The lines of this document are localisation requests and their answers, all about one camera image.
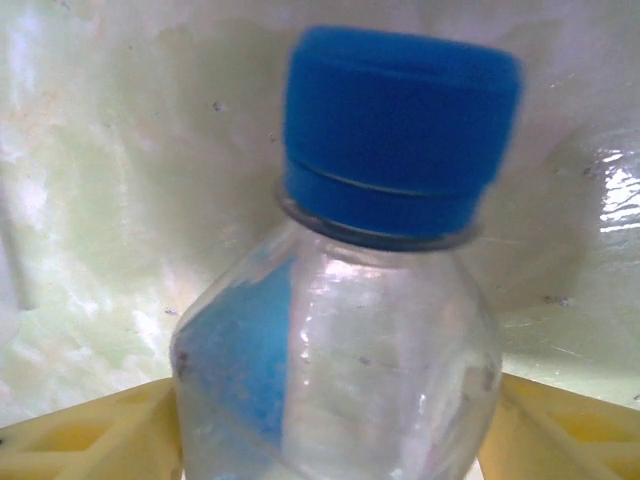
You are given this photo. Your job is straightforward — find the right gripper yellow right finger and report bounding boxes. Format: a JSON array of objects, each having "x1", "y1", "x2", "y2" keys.
[{"x1": 469, "y1": 372, "x2": 640, "y2": 480}]

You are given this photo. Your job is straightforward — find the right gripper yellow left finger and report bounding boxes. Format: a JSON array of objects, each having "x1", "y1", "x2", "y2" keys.
[{"x1": 0, "y1": 377, "x2": 189, "y2": 480}]

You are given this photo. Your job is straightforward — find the clear bottle blue strip label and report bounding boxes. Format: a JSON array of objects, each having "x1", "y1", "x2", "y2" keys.
[{"x1": 169, "y1": 23, "x2": 526, "y2": 480}]

